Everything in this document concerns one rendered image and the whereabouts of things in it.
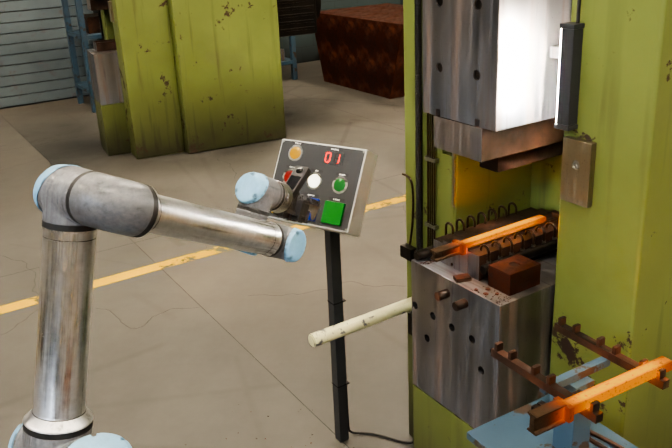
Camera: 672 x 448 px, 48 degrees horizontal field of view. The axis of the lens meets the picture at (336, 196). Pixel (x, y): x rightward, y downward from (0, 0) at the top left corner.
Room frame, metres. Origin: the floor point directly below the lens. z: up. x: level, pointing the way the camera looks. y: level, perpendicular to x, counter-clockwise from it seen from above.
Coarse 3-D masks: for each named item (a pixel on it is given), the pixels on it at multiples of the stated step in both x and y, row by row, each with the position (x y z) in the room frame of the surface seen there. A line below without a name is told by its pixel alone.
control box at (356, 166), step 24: (288, 144) 2.51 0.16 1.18; (312, 144) 2.47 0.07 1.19; (288, 168) 2.47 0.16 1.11; (312, 168) 2.42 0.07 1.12; (336, 168) 2.37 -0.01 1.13; (360, 168) 2.33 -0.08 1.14; (312, 192) 2.37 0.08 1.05; (336, 192) 2.33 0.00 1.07; (360, 192) 2.31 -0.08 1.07; (360, 216) 2.31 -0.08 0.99
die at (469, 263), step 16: (528, 208) 2.33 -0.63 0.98; (480, 224) 2.21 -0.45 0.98; (496, 224) 2.18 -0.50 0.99; (544, 224) 2.15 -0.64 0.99; (448, 240) 2.07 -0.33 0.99; (496, 240) 2.05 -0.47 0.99; (512, 240) 2.05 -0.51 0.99; (528, 240) 2.05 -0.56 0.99; (464, 256) 2.00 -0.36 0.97; (480, 256) 1.95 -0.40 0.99; (496, 256) 1.98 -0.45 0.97; (464, 272) 2.00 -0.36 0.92; (480, 272) 1.95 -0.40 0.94
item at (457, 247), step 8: (536, 216) 2.18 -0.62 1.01; (544, 216) 2.18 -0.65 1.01; (512, 224) 2.13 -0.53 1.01; (520, 224) 2.13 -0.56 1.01; (528, 224) 2.14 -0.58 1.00; (488, 232) 2.08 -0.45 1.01; (496, 232) 2.07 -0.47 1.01; (504, 232) 2.08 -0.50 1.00; (456, 240) 2.01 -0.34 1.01; (464, 240) 2.03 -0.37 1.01; (472, 240) 2.02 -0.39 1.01; (480, 240) 2.03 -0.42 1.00; (440, 248) 1.97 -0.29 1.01; (448, 248) 1.97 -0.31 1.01; (456, 248) 1.99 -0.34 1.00; (464, 248) 1.99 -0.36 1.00; (432, 256) 1.96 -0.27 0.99; (440, 256) 1.96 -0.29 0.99; (448, 256) 1.96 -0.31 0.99
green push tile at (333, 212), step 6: (324, 204) 2.32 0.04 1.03; (330, 204) 2.31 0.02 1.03; (336, 204) 2.30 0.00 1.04; (342, 204) 2.29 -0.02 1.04; (324, 210) 2.31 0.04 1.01; (330, 210) 2.30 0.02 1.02; (336, 210) 2.29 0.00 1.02; (342, 210) 2.28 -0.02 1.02; (324, 216) 2.30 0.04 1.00; (330, 216) 2.29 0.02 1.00; (336, 216) 2.28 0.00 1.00; (342, 216) 2.27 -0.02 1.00; (324, 222) 2.29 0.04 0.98; (330, 222) 2.28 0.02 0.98; (336, 222) 2.27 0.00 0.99
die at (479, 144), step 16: (448, 128) 2.06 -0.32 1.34; (464, 128) 2.00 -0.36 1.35; (480, 128) 1.95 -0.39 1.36; (512, 128) 2.00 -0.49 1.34; (528, 128) 2.04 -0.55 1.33; (544, 128) 2.07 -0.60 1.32; (448, 144) 2.06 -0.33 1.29; (464, 144) 2.00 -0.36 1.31; (480, 144) 1.95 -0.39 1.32; (496, 144) 1.97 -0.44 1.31; (512, 144) 2.01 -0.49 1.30; (528, 144) 2.04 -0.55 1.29; (544, 144) 2.07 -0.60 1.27; (480, 160) 1.95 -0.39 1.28
